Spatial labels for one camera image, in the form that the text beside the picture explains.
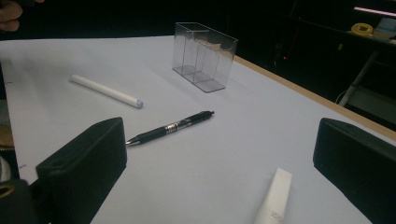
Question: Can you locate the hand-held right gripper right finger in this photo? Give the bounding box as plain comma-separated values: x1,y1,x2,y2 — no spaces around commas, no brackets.
312,117,396,224

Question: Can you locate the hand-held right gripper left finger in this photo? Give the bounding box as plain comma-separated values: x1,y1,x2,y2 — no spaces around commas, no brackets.
35,117,128,224

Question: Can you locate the white pen with blue tip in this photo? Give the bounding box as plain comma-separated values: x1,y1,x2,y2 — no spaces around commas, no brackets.
68,74,144,110

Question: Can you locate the white rectangular eraser stick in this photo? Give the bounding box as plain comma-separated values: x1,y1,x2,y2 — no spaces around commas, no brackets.
253,167,293,224

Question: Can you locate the black retractable pen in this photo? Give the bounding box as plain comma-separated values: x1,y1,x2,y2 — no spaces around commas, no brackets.
125,110,215,147

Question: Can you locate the clear plastic pen holder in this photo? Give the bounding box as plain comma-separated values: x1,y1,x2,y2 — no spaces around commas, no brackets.
172,21,239,93

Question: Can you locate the white metal stand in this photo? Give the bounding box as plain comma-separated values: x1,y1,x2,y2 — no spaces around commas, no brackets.
337,50,396,125

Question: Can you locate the yellow tape roll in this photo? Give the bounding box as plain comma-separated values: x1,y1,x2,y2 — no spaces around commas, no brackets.
350,22,374,36

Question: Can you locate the dark shelf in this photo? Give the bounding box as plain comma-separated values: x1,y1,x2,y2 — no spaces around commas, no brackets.
289,15,396,49

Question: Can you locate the light blue box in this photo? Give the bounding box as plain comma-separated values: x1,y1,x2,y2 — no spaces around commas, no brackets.
373,17,396,40

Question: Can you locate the white table sheet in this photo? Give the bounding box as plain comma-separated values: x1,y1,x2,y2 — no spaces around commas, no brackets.
0,35,396,224

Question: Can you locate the pink light bar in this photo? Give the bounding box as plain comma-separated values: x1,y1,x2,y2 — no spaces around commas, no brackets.
353,6,396,19

